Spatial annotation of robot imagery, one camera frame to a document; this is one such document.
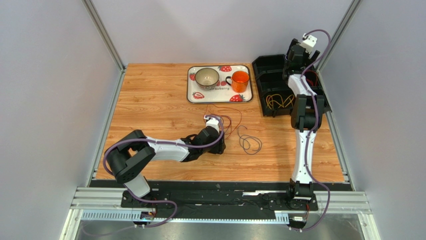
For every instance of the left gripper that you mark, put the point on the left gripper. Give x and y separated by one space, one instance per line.
220 147

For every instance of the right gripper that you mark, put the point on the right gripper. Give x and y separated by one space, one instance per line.
296 52

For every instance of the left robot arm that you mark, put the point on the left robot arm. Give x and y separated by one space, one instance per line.
126 159

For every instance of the white strawberry tray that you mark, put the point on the white strawberry tray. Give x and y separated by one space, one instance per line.
222 92

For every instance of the black compartment organizer box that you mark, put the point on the black compartment organizer box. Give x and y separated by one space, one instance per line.
276 98

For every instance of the beige ceramic bowl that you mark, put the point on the beige ceramic bowl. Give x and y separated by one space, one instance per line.
207 78

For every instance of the orange mug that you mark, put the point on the orange mug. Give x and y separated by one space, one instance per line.
238 81

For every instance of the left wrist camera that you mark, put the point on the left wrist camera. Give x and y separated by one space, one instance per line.
213 121

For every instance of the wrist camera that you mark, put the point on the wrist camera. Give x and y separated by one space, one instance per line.
308 42
213 121

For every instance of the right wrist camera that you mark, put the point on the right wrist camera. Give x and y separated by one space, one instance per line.
308 42

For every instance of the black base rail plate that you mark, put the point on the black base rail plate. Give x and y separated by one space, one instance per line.
214 200

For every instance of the aluminium frame post right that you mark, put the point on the aluminium frame post right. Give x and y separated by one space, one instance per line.
341 28

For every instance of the aluminium frame post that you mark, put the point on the aluminium frame post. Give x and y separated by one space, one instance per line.
341 28
98 22

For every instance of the aluminium frame post left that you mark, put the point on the aluminium frame post left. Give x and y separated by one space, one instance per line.
98 22

